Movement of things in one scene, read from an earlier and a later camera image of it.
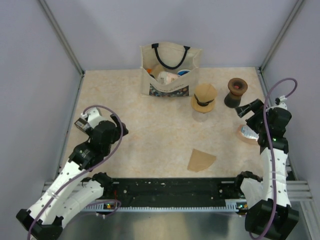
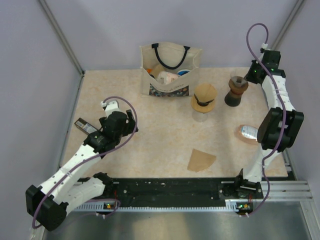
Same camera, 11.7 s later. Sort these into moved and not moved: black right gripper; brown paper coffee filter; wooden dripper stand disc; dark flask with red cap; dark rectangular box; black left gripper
Moved: black left gripper; black right gripper
Not moved: brown paper coffee filter; dark flask with red cap; dark rectangular box; wooden dripper stand disc
